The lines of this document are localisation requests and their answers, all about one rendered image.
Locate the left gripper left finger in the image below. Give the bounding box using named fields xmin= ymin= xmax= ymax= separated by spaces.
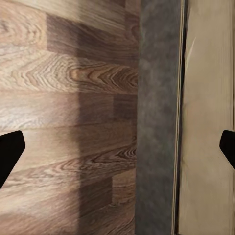
xmin=0 ymin=130 xmax=25 ymax=189

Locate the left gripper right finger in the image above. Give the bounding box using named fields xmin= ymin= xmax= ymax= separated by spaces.
xmin=219 ymin=130 xmax=235 ymax=169

